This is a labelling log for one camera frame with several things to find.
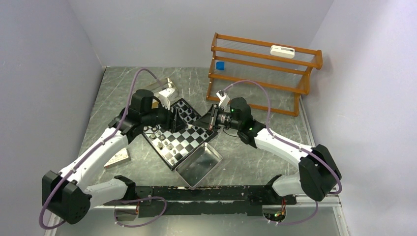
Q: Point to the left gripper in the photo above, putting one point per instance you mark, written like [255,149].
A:
[173,122]

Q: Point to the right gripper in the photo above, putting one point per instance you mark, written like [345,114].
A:
[207,122]

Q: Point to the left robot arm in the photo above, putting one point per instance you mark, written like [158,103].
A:
[67,193]

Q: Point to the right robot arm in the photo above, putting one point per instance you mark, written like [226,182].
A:
[317,174]

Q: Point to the gold tin of white pieces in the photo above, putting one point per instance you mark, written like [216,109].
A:
[156,87]

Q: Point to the black white chessboard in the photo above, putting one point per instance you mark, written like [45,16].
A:
[184,141]

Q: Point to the silver metal tin lid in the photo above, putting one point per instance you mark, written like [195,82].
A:
[198,165]

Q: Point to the blue cube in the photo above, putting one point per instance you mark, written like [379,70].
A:
[220,65]

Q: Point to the small white card box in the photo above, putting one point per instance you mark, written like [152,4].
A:
[119,158]

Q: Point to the orange wooden rack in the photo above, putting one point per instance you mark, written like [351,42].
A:
[248,59]

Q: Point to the white rectangular device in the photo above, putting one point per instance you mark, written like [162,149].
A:
[281,51]

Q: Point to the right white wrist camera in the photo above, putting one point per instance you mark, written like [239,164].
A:
[224,99]

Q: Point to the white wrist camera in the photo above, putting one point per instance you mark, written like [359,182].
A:
[168,96]
[224,99]

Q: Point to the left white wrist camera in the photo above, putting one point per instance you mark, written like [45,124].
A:
[168,96]

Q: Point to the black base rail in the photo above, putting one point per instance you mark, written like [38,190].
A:
[219,200]

